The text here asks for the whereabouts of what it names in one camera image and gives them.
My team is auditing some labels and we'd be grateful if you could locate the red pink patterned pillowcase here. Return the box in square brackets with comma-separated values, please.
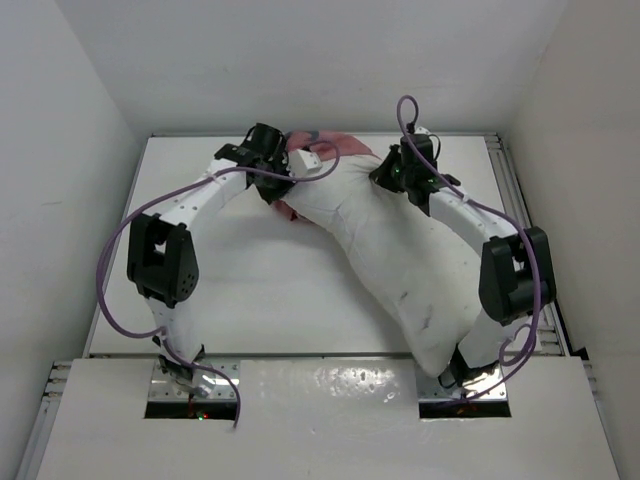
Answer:
[272, 130, 381, 227]

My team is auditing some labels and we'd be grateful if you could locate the white pillow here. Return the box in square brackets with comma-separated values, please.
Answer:
[282, 154, 504, 377]

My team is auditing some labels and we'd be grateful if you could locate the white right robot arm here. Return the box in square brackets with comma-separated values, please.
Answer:
[369, 139, 557, 387]

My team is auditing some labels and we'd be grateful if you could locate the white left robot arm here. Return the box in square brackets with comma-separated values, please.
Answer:
[127, 123, 292, 382]

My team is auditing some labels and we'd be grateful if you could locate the white front cover board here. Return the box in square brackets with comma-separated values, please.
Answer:
[39, 357, 617, 479]

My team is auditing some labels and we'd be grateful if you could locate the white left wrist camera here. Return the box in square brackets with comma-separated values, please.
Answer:
[288, 149, 322, 179]

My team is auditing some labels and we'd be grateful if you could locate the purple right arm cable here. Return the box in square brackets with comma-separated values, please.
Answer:
[396, 94, 546, 404]

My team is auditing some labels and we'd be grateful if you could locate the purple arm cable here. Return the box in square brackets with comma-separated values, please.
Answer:
[95, 140, 342, 430]
[396, 94, 546, 404]

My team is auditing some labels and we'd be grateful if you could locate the aluminium frame rail right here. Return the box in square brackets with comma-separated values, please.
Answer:
[483, 132, 571, 357]

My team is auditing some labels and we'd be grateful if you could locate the aluminium frame rail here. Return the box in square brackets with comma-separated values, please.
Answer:
[483, 132, 571, 357]
[15, 361, 72, 480]

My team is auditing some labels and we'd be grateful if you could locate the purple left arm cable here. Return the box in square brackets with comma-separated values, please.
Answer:
[95, 140, 342, 430]

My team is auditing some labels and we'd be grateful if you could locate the aluminium frame rail left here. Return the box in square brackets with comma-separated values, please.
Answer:
[15, 361, 72, 480]

